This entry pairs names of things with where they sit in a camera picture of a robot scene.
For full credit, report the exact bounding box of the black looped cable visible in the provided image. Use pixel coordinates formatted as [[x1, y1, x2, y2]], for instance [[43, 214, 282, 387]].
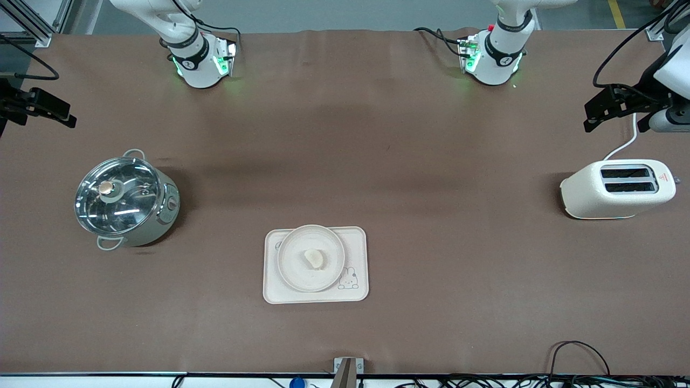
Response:
[[549, 341, 611, 378]]

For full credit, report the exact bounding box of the black right arm base cable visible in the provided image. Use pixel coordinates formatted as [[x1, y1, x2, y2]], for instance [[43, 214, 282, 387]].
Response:
[[172, 0, 242, 54]]

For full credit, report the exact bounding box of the pale green electric cooking pot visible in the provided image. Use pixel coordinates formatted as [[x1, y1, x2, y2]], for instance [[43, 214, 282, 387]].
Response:
[[74, 149, 181, 251]]

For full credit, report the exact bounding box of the beige rabbit print tray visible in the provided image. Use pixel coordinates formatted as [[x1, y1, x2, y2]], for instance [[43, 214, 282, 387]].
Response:
[[263, 226, 370, 305]]

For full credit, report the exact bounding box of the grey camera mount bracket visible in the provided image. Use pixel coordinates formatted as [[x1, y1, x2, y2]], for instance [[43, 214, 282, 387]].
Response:
[[334, 357, 365, 388]]

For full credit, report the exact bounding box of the black left arm base cable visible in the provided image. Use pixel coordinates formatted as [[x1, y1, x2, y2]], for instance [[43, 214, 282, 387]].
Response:
[[414, 27, 465, 57]]

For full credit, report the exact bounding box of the black cable tangle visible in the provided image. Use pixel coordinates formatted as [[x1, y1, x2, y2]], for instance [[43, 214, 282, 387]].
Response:
[[396, 375, 690, 388]]

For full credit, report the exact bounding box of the beige round plate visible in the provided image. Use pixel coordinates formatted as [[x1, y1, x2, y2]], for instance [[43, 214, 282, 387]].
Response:
[[277, 224, 346, 293]]

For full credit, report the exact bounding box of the silver arm base connector block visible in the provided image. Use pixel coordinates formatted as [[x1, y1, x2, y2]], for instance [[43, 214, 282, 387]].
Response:
[[212, 37, 238, 77], [457, 33, 481, 74]]

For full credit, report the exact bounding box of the black arm base cable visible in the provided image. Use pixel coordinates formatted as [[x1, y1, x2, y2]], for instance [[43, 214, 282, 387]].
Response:
[[172, 0, 242, 54], [414, 27, 465, 57]]

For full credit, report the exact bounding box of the aluminium frame profile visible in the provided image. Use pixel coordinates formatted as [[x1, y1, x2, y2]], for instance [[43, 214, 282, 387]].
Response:
[[646, 0, 681, 41], [0, 0, 73, 47]]

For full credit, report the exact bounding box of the white two-slot toaster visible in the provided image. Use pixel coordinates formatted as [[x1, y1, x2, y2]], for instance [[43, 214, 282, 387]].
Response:
[[560, 158, 681, 220]]

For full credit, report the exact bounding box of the brown table cover mat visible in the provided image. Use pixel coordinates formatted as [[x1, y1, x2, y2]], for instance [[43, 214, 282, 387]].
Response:
[[0, 28, 690, 376]]

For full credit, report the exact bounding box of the white toaster power cable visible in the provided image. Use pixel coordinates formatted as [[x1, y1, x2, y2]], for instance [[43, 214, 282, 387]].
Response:
[[603, 112, 639, 161]]

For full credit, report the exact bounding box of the glass pot lid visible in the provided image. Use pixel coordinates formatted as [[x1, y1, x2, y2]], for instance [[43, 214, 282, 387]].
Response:
[[74, 156, 162, 236]]

